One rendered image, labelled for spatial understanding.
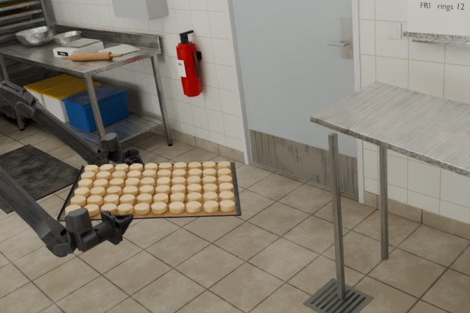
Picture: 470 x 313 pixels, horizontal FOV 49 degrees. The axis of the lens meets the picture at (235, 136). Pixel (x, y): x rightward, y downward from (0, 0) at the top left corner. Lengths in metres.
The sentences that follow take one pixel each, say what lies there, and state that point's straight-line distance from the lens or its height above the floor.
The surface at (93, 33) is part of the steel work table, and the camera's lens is 5.31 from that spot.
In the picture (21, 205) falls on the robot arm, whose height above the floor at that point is 1.11.
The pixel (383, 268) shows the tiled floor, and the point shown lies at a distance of 2.98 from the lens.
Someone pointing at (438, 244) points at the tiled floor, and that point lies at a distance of 3.19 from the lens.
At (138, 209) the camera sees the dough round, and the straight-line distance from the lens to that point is 1.77.
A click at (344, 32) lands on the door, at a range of 3.19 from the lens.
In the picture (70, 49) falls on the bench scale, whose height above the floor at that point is 0.95.
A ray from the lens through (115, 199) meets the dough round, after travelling 1.84.
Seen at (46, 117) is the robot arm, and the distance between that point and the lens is 2.14.
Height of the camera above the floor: 1.83
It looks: 23 degrees down
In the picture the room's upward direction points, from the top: 8 degrees counter-clockwise
